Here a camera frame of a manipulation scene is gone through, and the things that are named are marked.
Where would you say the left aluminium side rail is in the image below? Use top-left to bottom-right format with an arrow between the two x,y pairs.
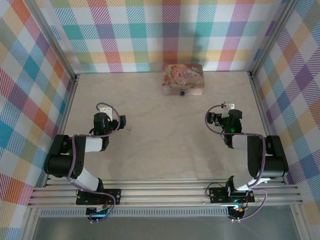
43,74 -> 81,187

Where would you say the pink decorated tin box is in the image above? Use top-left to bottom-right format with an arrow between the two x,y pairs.
161,63 -> 206,96

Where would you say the right aluminium frame post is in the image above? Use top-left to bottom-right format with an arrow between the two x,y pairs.
249,0 -> 300,76

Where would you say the left aluminium frame post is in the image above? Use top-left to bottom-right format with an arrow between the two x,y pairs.
23,0 -> 80,80

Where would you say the aluminium frame post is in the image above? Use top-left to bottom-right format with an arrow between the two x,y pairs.
23,0 -> 80,80
249,0 -> 300,76

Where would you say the aluminium cross rail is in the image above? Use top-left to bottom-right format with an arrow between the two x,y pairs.
27,178 -> 305,207

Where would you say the controller circuit board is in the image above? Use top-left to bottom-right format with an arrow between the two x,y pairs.
228,204 -> 247,218
86,206 -> 111,220

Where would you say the right aluminium side rail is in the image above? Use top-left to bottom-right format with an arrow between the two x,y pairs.
248,72 -> 288,181

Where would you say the aluminium side rail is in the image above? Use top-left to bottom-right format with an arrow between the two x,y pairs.
248,72 -> 288,181
43,74 -> 81,187

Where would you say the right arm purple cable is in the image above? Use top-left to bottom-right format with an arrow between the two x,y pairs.
204,104 -> 268,223

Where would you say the right controller circuit board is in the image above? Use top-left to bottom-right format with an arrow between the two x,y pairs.
228,204 -> 247,218

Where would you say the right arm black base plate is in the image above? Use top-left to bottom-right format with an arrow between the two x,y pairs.
208,183 -> 256,204

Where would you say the grey slotted cable duct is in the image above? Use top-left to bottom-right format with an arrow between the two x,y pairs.
39,206 -> 230,218

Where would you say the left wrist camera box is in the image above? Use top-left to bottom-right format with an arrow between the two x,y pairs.
99,106 -> 113,118

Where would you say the left controller circuit board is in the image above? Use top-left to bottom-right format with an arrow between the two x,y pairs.
86,206 -> 111,220

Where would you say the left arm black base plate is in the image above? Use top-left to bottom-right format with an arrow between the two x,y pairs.
75,187 -> 123,206

